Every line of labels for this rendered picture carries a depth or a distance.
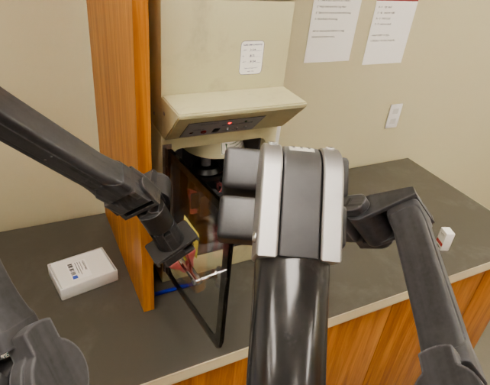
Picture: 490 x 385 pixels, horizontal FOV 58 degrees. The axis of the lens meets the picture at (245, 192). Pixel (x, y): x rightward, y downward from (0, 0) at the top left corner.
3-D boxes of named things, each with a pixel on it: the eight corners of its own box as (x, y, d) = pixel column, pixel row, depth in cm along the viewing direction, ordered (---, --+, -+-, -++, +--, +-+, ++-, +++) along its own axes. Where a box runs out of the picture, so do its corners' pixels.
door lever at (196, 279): (197, 257, 104) (198, 247, 102) (217, 282, 97) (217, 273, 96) (176, 263, 101) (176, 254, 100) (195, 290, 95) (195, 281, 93)
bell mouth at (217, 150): (172, 134, 128) (172, 116, 125) (228, 127, 135) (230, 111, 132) (195, 163, 115) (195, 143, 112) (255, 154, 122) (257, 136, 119)
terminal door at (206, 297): (168, 272, 127) (168, 145, 106) (221, 351, 106) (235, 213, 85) (165, 273, 126) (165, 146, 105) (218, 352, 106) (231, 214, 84)
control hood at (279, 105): (160, 136, 105) (159, 95, 100) (278, 122, 119) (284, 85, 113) (176, 158, 97) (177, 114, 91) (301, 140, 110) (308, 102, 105)
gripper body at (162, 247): (147, 250, 95) (132, 229, 90) (187, 224, 97) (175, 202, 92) (159, 270, 91) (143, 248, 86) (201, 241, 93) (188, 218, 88)
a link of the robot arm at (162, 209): (132, 219, 83) (161, 211, 83) (135, 194, 88) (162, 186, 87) (148, 241, 88) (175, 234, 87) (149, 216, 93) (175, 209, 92)
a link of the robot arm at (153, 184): (103, 205, 81) (141, 186, 79) (110, 164, 90) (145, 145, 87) (143, 240, 89) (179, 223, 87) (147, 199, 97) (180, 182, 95)
